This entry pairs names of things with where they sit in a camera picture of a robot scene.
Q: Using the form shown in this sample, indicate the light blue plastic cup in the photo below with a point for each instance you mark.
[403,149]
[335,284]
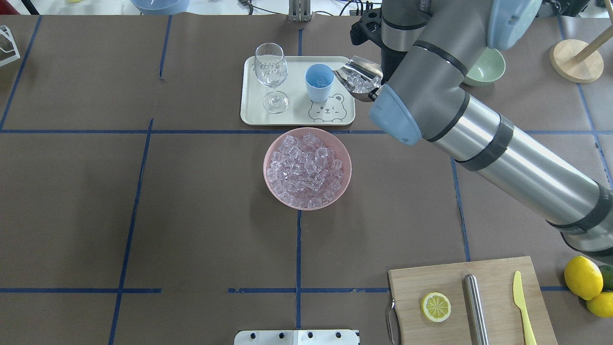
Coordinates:
[318,81]

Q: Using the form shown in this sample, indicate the whole yellow lemon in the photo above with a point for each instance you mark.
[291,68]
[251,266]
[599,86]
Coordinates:
[583,278]

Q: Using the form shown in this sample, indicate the clear wine glass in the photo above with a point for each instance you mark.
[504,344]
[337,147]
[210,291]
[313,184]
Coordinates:
[271,71]

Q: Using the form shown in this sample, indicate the stainless steel scoop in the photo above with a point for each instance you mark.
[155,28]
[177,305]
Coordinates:
[366,68]

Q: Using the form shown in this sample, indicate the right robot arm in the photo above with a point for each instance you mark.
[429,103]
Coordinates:
[427,49]

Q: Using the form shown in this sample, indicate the pink plastic bowl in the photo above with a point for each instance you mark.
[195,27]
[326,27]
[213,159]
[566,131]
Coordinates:
[306,203]

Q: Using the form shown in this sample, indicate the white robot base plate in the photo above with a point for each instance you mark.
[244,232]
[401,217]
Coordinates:
[298,337]

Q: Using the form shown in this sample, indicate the steel cylindrical rod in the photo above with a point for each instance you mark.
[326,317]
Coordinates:
[475,311]

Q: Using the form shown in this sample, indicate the wooden cutting board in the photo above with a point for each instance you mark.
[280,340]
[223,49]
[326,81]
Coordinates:
[494,279]

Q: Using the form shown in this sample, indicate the wooden stand with pegs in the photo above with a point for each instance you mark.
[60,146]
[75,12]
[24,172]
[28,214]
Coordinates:
[577,56]

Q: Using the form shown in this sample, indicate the half lemon slice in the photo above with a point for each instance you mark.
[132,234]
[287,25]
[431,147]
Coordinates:
[435,307]

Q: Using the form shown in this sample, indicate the white wire rack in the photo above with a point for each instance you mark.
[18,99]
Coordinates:
[9,52]

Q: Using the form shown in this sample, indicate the green lime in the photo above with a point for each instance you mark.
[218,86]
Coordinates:
[607,276]

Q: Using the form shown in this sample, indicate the yellow plastic knife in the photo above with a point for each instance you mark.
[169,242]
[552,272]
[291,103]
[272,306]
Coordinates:
[519,300]

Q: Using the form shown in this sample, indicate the green ceramic bowl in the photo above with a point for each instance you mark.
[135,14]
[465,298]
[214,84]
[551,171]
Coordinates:
[489,68]

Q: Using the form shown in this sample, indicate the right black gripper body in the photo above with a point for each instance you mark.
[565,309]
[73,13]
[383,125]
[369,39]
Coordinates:
[391,63]

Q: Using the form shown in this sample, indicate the aluminium frame post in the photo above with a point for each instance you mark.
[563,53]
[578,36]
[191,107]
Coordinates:
[299,11]

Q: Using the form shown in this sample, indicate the clear ice cubes pile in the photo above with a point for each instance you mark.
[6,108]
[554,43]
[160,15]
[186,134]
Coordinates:
[306,170]

